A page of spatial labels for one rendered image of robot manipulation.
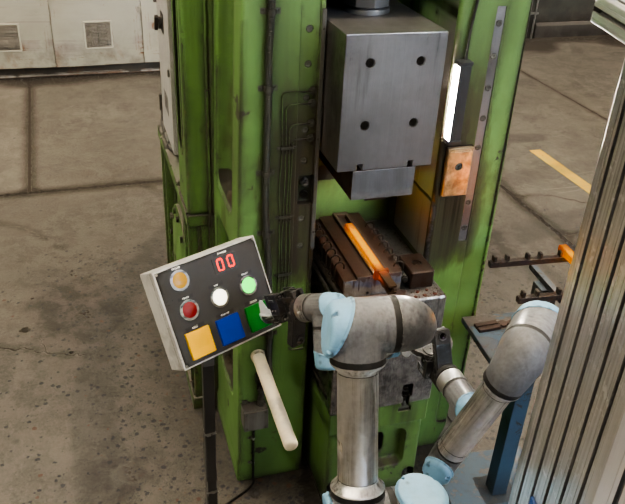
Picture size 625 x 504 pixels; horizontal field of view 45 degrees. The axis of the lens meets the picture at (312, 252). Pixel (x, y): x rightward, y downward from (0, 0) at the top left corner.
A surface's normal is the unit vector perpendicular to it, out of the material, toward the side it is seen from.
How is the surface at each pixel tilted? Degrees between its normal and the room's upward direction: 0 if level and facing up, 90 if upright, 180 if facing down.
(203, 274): 60
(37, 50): 90
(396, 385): 90
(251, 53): 90
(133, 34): 90
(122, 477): 0
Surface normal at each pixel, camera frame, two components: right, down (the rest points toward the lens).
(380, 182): 0.29, 0.50
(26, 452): 0.04, -0.86
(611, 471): 0.05, 0.51
